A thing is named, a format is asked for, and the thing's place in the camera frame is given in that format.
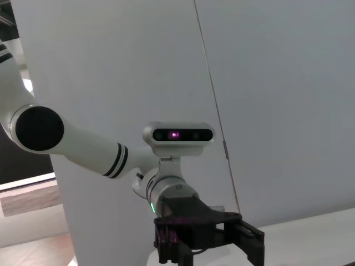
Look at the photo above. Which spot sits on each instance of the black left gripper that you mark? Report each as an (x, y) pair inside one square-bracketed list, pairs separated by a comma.
[(188, 210)]

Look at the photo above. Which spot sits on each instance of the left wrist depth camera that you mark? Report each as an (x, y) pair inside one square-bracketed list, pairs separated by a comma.
[(180, 135)]

